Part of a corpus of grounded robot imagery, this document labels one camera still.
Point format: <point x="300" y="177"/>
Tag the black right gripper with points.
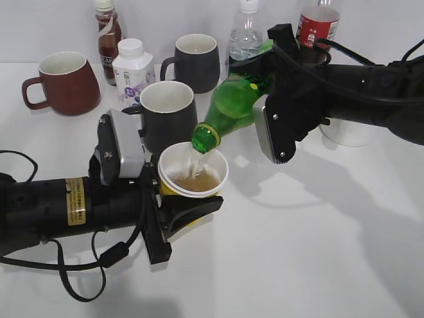
<point x="273" y="69"/>

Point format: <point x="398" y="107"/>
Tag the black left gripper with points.
<point x="128" y="202"/>

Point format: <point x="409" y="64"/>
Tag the yellow paper cup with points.
<point x="188" y="173"/>

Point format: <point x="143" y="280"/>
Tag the green soda bottle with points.
<point x="231" y="106"/>

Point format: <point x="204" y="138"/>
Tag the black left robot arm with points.
<point x="34" y="212"/>

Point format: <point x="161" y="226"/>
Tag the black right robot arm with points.
<point x="349" y="86"/>

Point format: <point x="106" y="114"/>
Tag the cola bottle red label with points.
<point x="317" y="20"/>

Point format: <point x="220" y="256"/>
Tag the clear water bottle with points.
<point x="247" y="33"/>

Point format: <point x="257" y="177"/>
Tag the white ceramic mug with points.
<point x="347" y="133"/>

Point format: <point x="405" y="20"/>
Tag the black mug rear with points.
<point x="196" y="62"/>

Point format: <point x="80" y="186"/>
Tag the black mug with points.
<point x="196" y="62"/>
<point x="169" y="114"/>

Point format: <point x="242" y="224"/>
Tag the black mug front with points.
<point x="169" y="114"/>

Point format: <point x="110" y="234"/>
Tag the white milk carton bottle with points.
<point x="133" y="70"/>

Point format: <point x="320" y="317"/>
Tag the dark red ceramic mug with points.
<point x="68" y="82"/>

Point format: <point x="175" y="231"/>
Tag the brown coffee drink bottle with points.
<point x="109" y="35"/>

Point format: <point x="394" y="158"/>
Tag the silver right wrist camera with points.
<point x="275" y="142"/>

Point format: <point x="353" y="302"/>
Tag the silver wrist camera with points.
<point x="275" y="142"/>
<point x="119" y="149"/>

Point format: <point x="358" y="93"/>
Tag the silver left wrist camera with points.
<point x="119" y="149"/>

